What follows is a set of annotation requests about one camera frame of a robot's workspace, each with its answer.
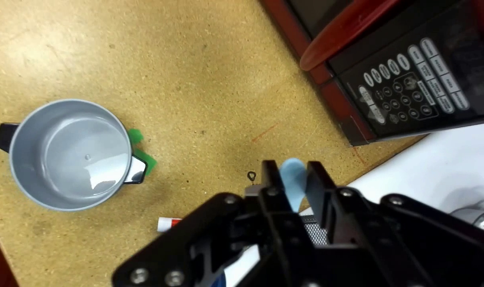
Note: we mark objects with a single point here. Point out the red white marker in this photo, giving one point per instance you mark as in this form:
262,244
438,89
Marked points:
168,223

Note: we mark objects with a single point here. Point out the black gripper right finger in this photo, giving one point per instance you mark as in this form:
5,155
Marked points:
401,244

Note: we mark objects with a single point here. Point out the red black microwave door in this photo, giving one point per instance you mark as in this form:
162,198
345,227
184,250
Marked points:
315,51

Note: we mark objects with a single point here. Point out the small steel bowl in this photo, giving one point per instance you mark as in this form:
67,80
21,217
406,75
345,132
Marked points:
483,220

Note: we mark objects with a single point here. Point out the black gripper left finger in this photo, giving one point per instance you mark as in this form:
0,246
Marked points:
242,239

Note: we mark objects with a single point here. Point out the white table cloth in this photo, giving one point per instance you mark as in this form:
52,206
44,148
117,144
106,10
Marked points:
438,164

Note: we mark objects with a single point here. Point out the black red microwave body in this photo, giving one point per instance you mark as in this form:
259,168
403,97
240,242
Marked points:
411,89

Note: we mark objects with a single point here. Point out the light blue plastic spoon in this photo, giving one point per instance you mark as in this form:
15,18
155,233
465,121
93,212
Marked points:
293,177

